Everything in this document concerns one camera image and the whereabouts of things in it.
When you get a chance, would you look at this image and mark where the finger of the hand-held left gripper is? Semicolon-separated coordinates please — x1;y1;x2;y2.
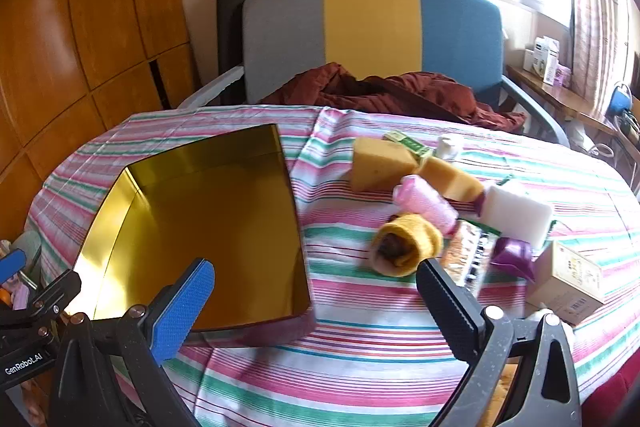
0;270;82;327
0;248;27;281

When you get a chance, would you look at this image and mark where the small yellow sponge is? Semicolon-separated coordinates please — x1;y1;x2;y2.
417;156;485;202

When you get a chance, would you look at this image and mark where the beige patterned curtain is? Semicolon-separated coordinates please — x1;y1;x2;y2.
567;0;640;102

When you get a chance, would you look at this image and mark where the wooden wardrobe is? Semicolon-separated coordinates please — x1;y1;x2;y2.
0;0;196;228

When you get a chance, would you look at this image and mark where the large yellow sponge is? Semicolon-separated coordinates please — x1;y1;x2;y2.
349;137;418;194

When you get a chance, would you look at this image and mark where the striped tablecloth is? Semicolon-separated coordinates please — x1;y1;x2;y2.
25;104;640;427

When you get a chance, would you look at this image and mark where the maroon cloth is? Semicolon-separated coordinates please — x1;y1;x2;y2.
260;62;527;135

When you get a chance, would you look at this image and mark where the black rolled mat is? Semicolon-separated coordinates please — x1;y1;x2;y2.
216;0;251;105

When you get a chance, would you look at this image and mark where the pale porous sponge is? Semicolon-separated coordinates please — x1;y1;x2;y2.
492;359;523;413

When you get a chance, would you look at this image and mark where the cracker packet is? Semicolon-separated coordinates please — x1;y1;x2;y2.
440;219;502;298

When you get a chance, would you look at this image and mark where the purple snack packet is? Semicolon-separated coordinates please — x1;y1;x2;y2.
490;237;535;280

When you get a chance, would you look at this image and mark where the yellow sock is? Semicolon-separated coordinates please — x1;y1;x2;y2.
369;213;445;279

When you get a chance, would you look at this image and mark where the wooden side table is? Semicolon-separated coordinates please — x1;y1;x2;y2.
506;64;640;158

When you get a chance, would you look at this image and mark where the white foam block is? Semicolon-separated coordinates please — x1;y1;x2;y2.
481;184;553;250

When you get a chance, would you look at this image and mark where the white box green label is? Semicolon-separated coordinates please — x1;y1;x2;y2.
522;36;561;85

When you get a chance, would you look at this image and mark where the beige carton box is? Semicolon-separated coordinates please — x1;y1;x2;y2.
525;239;607;325

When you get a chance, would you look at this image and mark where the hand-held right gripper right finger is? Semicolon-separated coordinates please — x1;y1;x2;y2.
416;258;583;427

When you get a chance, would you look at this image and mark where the clear plastic bag pink cap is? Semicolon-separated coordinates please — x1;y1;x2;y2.
392;174;460;235

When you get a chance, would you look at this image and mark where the grey yellow blue chair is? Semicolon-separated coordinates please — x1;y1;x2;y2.
177;0;571;148

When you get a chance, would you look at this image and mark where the gold tin box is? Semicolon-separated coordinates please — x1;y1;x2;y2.
72;123;317;349

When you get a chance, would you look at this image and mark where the green snack packet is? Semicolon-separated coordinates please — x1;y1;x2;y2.
384;130;433;160

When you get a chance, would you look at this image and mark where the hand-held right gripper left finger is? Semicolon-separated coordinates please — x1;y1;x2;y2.
47;258;216;427

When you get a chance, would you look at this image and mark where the small white bottle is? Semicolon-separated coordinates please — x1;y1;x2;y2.
436;135;461;160

